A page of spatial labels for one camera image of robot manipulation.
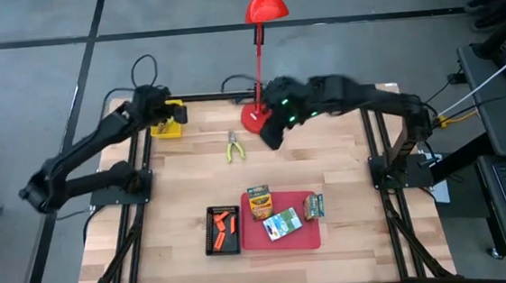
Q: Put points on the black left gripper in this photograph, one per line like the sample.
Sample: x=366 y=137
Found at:
x=153 y=105

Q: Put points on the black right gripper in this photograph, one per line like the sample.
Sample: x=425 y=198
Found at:
x=292 y=100

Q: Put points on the yellow and orange crayon box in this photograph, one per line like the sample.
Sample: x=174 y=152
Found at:
x=260 y=203

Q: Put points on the crayon box with blue print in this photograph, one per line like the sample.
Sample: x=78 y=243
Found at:
x=282 y=223

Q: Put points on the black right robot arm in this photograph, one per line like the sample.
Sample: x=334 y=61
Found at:
x=381 y=100

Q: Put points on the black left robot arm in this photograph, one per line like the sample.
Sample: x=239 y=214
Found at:
x=82 y=150

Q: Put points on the yellow plastic bin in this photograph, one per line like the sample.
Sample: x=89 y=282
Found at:
x=173 y=130

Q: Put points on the red plastic tray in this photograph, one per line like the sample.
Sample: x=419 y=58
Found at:
x=252 y=241

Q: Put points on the red desk lamp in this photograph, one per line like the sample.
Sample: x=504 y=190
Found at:
x=265 y=5

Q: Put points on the black mesh tray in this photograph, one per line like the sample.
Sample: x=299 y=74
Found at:
x=211 y=248

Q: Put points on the white rod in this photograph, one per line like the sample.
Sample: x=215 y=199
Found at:
x=488 y=80

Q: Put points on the person's shoe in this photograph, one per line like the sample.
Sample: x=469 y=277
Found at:
x=490 y=21
x=482 y=1

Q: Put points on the desk caster wheel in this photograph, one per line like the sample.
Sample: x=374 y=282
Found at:
x=495 y=253

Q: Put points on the black aluminium table frame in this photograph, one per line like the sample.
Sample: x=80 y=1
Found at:
x=213 y=96

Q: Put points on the black wall plug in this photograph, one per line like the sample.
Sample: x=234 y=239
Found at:
x=456 y=78

